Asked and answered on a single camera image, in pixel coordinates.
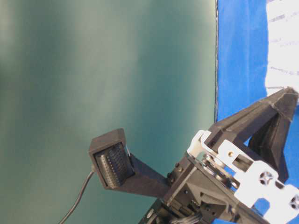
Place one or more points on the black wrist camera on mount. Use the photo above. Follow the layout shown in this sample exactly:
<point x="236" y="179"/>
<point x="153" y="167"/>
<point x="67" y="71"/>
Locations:
<point x="120" y="170"/>

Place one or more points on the blue table cloth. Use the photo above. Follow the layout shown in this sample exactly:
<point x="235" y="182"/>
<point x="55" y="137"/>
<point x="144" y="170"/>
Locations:
<point x="242" y="54"/>

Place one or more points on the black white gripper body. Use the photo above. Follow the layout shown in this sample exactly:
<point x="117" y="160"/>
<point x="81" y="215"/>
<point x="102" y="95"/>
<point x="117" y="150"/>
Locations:
<point x="228" y="185"/>

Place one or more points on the white blue-striped towel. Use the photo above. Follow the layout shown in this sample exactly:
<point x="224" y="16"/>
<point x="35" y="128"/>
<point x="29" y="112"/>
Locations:
<point x="283" y="48"/>

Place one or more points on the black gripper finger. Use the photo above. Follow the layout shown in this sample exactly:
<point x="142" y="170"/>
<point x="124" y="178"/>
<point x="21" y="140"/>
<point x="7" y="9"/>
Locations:
<point x="232" y="127"/>
<point x="271" y="144"/>

